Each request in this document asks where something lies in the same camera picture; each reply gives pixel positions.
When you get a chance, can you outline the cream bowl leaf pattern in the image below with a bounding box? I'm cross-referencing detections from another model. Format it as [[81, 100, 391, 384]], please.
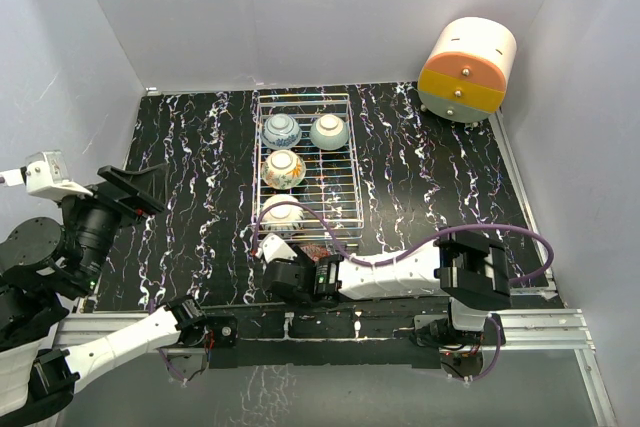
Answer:
[[260, 149, 306, 190]]

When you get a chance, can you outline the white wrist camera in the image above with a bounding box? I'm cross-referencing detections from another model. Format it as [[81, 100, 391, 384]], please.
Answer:
[[255, 233, 302, 263], [24, 150, 93, 202]]

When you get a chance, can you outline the pastel round drawer cabinet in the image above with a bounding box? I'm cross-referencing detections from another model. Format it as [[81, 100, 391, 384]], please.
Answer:
[[417, 17, 517, 124]]

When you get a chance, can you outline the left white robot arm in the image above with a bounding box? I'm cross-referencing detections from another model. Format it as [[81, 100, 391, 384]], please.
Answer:
[[1, 160, 207, 426]]

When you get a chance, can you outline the red patterned bowl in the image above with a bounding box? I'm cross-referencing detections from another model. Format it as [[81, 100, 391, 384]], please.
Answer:
[[300, 244, 332, 262]]

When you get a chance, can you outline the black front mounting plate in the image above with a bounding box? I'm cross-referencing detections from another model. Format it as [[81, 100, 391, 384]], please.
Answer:
[[149, 296, 506, 371]]

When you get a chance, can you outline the white bowl brown rim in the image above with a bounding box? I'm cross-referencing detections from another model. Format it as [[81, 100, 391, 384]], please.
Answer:
[[260, 194, 304, 232]]

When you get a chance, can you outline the silver wire dish rack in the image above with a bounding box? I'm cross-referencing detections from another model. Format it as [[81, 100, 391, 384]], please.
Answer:
[[251, 93, 364, 248]]

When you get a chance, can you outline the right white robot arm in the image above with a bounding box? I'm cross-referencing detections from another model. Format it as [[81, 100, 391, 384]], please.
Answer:
[[257, 231, 512, 347]]

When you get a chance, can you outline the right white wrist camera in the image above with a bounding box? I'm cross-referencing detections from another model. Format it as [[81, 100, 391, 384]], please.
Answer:
[[255, 233, 302, 263]]

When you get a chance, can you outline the blue white patterned bowl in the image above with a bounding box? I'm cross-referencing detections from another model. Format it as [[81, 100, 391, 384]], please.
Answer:
[[261, 113, 302, 150]]

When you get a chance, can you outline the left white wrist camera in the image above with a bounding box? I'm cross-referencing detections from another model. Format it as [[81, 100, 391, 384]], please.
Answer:
[[24, 150, 93, 202]]

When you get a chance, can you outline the pale green bowl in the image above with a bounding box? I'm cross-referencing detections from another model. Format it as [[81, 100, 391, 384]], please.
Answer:
[[309, 114, 349, 151]]

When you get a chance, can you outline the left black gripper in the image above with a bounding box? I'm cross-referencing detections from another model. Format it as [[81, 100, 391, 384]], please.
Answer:
[[57, 161, 170, 291]]

